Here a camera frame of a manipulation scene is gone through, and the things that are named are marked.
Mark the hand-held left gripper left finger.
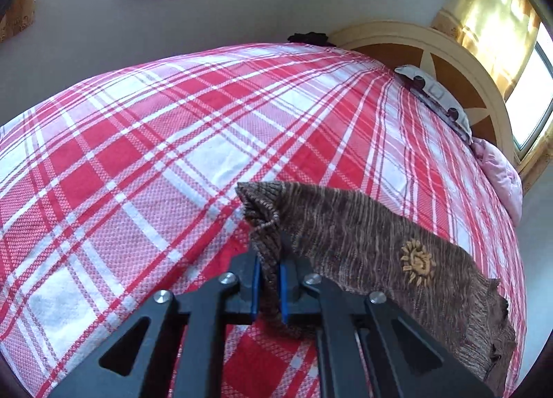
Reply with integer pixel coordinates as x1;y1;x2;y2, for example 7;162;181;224
49;247;262;398

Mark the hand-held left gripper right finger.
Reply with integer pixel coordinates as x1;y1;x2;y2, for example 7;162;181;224
279;231;497;398

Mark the brown knitted sweater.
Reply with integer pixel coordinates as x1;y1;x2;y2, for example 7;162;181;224
235;181;518;398

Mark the red plaid bedsheet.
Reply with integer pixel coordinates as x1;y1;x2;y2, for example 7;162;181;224
0;41;528;398

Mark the pink pillow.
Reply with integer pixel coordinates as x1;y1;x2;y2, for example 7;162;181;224
471;136;523;226

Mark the white patterned pillow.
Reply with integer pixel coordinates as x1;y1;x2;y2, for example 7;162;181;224
394;65;474;142

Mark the dark cloth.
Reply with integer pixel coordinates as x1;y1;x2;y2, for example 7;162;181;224
287;31;335;47

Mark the cream wooden headboard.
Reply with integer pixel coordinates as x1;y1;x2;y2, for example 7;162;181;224
329;20;519;165

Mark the window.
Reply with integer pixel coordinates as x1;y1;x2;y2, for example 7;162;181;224
503;22;553;161

